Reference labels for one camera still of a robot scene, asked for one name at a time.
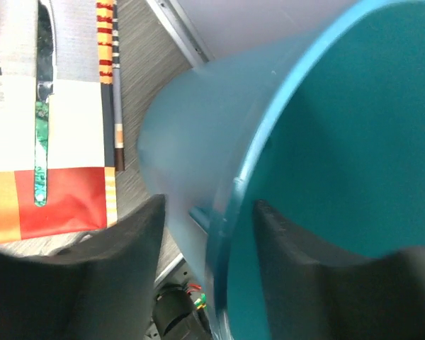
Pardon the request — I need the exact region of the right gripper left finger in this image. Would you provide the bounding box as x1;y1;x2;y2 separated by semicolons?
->
0;194;166;339

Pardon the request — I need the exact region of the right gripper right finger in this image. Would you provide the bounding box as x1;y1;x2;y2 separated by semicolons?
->
253;200;425;339

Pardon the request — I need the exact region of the teal trash bin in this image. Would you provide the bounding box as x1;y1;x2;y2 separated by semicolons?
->
137;1;425;339

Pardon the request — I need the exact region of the patterned placemat cloth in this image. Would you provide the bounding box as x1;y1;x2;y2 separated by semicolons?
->
0;1;123;244

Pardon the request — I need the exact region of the aluminium frame rail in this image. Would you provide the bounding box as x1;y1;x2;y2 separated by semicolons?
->
146;0;215;67

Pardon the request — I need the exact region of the green handled table knife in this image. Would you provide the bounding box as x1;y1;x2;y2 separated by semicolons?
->
33;0;57;207

